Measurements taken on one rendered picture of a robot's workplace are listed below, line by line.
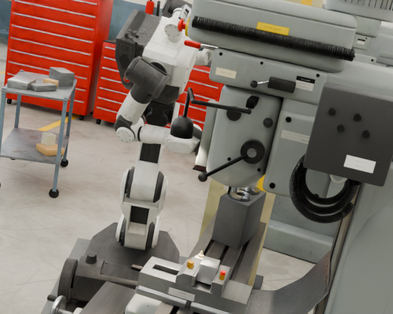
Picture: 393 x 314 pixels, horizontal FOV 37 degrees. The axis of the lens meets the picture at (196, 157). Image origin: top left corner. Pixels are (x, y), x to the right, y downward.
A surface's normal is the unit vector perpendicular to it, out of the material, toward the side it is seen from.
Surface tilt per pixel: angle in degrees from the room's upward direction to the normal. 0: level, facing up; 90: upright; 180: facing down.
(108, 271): 0
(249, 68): 90
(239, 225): 90
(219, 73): 90
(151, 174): 60
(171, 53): 34
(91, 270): 45
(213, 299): 90
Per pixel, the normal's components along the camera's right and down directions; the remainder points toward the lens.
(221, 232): -0.43, 0.19
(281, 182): -0.23, 0.25
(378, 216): -0.55, -0.17
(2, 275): 0.18, -0.94
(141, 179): 0.07, -0.21
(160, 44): 0.15, -0.61
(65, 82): 0.63, 0.34
